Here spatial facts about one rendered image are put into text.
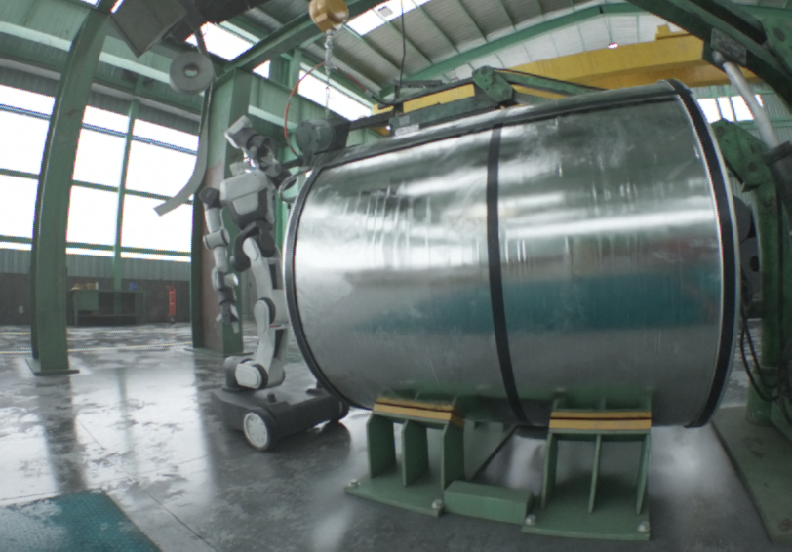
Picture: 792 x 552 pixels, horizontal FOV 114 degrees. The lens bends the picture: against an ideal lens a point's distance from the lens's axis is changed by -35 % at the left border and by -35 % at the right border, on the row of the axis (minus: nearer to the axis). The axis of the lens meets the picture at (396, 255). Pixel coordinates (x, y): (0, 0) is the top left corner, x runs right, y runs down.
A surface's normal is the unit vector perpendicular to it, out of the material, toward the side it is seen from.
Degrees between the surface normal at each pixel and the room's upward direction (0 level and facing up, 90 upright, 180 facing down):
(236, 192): 78
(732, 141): 90
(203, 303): 90
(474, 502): 90
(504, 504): 90
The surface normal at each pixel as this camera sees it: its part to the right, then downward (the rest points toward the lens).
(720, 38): -0.17, -0.09
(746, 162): -0.67, -0.05
